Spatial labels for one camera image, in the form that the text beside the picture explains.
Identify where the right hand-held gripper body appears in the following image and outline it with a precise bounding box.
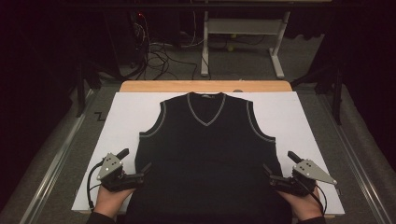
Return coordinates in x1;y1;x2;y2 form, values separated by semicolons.
269;159;338;198

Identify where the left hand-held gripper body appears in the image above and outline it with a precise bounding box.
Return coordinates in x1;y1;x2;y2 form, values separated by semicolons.
96;152;147;192

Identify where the black knit vest grey trim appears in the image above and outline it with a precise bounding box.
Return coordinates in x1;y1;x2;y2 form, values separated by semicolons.
124;91;293;224

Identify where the person's left hand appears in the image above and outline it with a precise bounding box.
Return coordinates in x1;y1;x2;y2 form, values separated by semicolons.
93;186;136;220

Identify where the person's right hand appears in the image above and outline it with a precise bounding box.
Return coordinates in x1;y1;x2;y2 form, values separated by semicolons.
276;186;323;222

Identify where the white board mat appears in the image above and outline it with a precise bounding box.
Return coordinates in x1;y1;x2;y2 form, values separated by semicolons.
71;91;346;216

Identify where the black metal stand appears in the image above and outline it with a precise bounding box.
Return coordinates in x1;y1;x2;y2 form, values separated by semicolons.
290;62;344;126
75;59;125;119

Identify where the right hand-held gripper black cable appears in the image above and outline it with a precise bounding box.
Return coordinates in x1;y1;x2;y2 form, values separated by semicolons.
303;180;329;217

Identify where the hand-held gripper black cable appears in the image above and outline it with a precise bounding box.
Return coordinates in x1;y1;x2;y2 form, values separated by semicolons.
303;180;329;217
86;160;106;213

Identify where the left hand-held gripper black cable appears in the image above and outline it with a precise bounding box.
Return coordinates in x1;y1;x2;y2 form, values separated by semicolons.
86;160;106;213

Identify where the aluminium floor rail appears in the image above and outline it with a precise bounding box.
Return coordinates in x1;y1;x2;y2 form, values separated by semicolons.
18;89;95;224
317;92;394;224

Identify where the tangle of black floor cables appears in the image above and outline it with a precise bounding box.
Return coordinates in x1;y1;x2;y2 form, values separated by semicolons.
133;12;200;81

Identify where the white metal stand frame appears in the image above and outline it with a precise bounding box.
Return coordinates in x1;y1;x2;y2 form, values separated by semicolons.
200;10;291;79

